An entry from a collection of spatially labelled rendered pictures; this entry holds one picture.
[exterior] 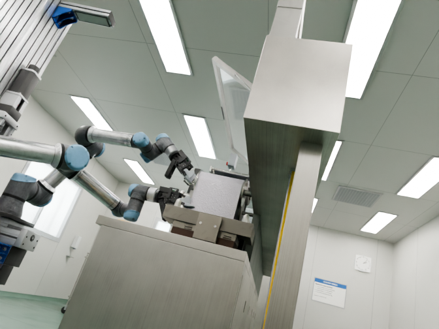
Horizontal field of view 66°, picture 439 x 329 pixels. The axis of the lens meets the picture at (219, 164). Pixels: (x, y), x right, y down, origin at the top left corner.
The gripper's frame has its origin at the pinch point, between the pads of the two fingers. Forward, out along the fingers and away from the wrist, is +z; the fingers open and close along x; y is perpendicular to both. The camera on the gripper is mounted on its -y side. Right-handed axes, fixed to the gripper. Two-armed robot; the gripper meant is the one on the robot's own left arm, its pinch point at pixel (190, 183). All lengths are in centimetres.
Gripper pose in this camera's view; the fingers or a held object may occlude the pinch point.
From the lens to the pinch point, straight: 182.3
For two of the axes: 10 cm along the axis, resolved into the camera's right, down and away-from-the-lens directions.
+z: 5.7, 7.1, -4.1
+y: 8.1, -5.6, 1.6
